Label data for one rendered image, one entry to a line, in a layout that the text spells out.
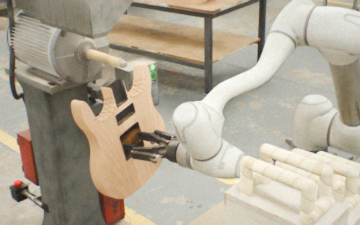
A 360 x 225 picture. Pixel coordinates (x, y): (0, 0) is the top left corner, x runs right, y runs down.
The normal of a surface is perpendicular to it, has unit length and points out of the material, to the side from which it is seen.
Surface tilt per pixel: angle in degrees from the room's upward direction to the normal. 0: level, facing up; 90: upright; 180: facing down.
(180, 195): 0
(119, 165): 85
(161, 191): 0
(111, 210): 90
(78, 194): 90
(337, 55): 129
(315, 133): 91
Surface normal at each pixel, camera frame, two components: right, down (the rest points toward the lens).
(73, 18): -0.70, 0.33
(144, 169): 0.82, 0.14
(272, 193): -0.03, -0.90
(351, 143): -0.43, 0.76
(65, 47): 0.62, 0.27
